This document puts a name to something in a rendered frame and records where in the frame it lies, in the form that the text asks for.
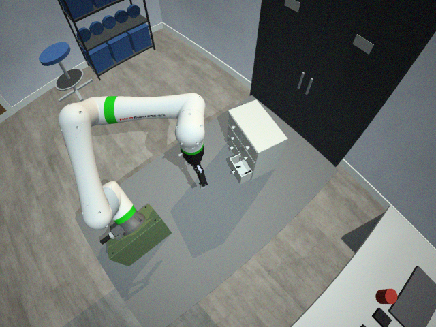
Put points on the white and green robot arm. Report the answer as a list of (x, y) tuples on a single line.
[(75, 121)]

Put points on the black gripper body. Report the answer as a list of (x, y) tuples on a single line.
[(195, 163)]

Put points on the grey drawer front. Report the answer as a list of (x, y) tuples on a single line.
[(232, 146), (240, 172), (233, 137), (233, 124), (247, 157), (249, 147)]

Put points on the small beige chest of grey drawers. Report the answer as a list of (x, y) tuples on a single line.
[(264, 134)]

